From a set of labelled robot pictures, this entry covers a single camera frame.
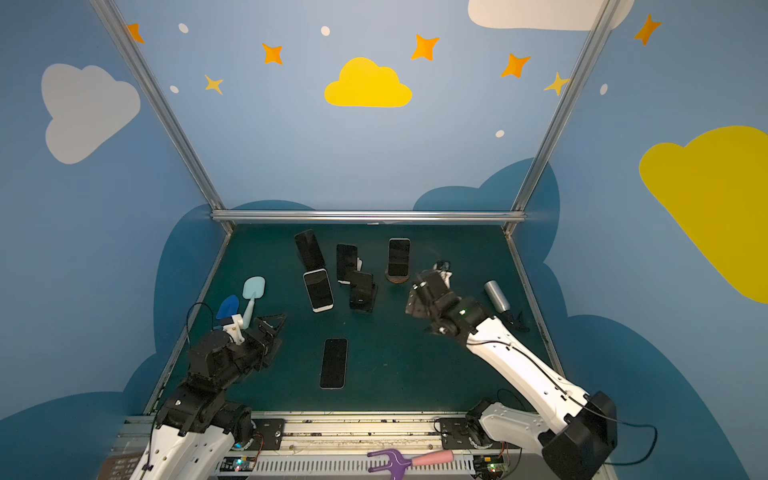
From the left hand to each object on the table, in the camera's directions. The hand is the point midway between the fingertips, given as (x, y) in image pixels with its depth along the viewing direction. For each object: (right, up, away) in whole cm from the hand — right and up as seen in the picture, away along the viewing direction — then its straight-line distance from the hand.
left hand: (290, 328), depth 73 cm
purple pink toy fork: (+27, -32, -3) cm, 42 cm away
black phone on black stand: (-4, +20, +31) cm, 37 cm away
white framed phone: (-1, +5, +33) cm, 34 cm away
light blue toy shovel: (-22, +7, +29) cm, 37 cm away
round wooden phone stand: (+28, +9, +34) cm, 45 cm away
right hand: (+36, +8, +6) cm, 37 cm away
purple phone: (+9, -14, +13) cm, 21 cm away
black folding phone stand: (-4, +20, +31) cm, 37 cm away
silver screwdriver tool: (+61, +4, +25) cm, 66 cm away
